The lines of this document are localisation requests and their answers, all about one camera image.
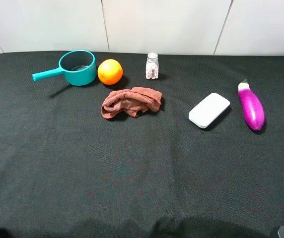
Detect white rectangular box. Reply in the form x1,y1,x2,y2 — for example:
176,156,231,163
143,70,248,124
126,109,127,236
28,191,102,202
188,93,230,129

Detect purple toy eggplant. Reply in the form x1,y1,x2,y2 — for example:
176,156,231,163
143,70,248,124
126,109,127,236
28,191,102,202
238,79,266,131

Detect teal saucepan with handle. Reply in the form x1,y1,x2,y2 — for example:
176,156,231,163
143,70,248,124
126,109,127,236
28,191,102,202
32,50,97,86

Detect black table cloth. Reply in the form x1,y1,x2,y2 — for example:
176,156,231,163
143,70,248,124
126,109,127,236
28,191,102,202
0,52,284,238

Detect glass jar of candies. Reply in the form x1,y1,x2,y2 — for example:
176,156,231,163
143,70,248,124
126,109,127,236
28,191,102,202
145,53,159,80

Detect brown crumpled cloth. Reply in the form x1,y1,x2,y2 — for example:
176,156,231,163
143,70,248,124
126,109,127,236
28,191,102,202
101,87,162,119

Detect orange fruit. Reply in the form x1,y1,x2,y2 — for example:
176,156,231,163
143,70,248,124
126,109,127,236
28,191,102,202
97,59,123,85

